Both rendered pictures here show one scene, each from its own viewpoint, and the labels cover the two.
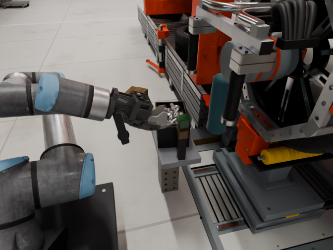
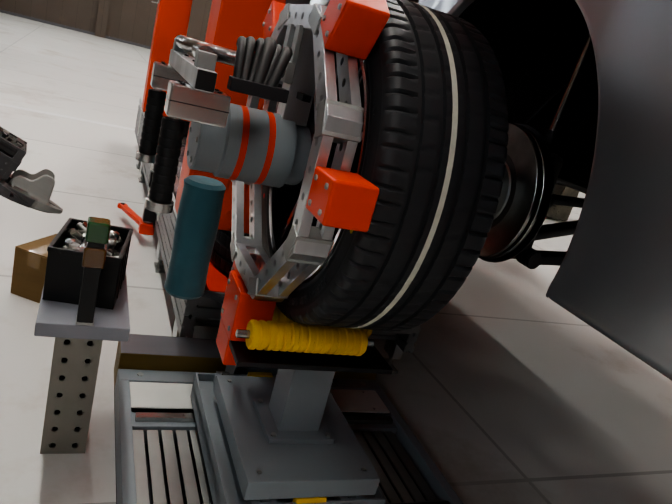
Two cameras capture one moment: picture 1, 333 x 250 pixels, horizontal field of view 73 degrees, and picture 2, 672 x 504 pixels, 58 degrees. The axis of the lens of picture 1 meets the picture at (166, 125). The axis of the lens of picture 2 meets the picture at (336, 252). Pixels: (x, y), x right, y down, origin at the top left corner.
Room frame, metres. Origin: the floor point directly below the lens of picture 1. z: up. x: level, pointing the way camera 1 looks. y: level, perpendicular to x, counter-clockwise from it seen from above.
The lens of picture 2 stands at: (-0.45, -0.27, 1.04)
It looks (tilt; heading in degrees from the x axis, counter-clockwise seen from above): 17 degrees down; 348
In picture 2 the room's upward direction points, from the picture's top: 15 degrees clockwise
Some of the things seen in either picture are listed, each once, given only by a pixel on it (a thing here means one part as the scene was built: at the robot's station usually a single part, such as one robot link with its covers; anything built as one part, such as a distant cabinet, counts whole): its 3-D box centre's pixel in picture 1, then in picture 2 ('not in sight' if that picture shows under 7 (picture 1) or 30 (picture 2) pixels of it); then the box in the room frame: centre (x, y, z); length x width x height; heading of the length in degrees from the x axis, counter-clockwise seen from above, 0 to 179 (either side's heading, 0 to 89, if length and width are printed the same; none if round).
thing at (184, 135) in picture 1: (182, 132); (94, 255); (0.67, -0.06, 0.59); 0.04 x 0.04 x 0.04; 13
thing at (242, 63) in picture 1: (252, 59); (197, 103); (0.52, -0.20, 0.93); 0.09 x 0.05 x 0.05; 103
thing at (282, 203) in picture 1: (276, 161); (301, 387); (0.77, -0.53, 0.32); 0.40 x 0.30 x 0.28; 13
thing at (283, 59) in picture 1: (257, 59); (248, 145); (0.72, -0.30, 0.85); 0.21 x 0.14 x 0.14; 103
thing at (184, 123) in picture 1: (183, 121); (98, 230); (0.67, -0.06, 0.64); 0.04 x 0.04 x 0.04; 13
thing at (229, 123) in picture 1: (233, 97); (166, 162); (0.52, -0.17, 0.83); 0.04 x 0.04 x 0.16
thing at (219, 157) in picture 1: (260, 179); (277, 442); (0.82, -0.52, 0.13); 0.50 x 0.36 x 0.10; 13
